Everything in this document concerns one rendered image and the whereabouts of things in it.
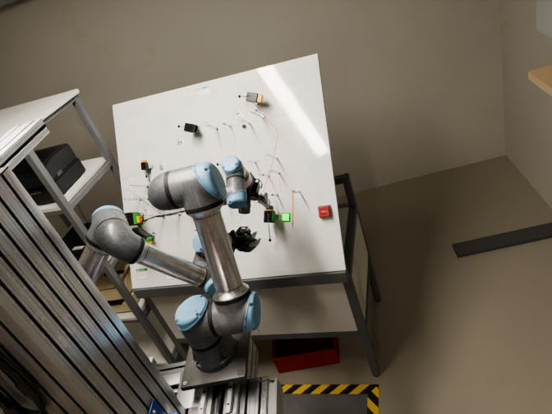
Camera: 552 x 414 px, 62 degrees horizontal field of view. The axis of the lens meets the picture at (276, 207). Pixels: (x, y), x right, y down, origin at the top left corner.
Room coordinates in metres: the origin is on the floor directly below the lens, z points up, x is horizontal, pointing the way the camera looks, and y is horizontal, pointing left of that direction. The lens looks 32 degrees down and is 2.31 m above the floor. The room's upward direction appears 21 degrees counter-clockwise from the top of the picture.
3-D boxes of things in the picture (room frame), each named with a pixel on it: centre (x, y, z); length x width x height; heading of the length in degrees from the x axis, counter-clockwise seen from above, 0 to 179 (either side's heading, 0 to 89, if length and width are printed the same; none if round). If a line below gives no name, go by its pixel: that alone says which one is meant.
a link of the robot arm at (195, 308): (1.10, 0.36, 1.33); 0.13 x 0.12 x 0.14; 76
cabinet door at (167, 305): (1.95, 0.58, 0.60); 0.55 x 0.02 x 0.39; 67
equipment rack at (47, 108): (2.38, 1.11, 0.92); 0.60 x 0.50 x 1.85; 67
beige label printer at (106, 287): (2.28, 1.04, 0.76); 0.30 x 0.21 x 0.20; 160
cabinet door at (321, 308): (1.73, 0.08, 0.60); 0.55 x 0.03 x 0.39; 67
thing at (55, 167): (2.28, 1.04, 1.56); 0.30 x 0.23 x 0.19; 159
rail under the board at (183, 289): (1.82, 0.34, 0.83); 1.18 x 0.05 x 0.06; 67
